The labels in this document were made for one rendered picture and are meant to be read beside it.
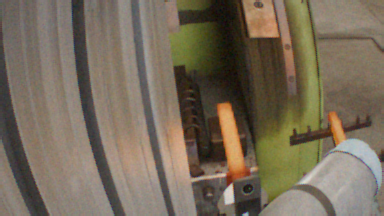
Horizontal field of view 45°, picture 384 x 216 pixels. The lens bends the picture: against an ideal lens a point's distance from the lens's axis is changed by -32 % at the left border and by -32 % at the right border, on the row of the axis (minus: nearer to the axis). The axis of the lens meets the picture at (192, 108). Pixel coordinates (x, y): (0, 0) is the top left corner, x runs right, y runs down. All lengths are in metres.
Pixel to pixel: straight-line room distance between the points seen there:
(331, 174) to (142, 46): 0.45
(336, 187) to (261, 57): 1.08
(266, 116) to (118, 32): 1.57
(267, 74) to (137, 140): 1.49
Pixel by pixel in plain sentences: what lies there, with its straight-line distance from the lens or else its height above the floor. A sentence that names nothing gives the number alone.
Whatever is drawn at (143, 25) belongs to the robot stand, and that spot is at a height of 1.74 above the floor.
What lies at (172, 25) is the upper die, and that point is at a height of 1.29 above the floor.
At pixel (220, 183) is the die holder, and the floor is 0.89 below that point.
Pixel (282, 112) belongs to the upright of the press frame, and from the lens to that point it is 1.73.
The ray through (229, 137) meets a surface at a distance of 1.29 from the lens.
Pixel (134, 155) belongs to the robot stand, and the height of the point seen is 1.71.
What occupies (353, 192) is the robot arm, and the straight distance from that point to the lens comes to 0.62.
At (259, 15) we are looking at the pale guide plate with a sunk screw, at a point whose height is 1.26.
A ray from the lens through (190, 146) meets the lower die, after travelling 1.57.
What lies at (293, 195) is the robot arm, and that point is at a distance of 0.59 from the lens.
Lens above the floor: 1.80
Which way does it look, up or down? 28 degrees down
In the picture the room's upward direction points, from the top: 8 degrees counter-clockwise
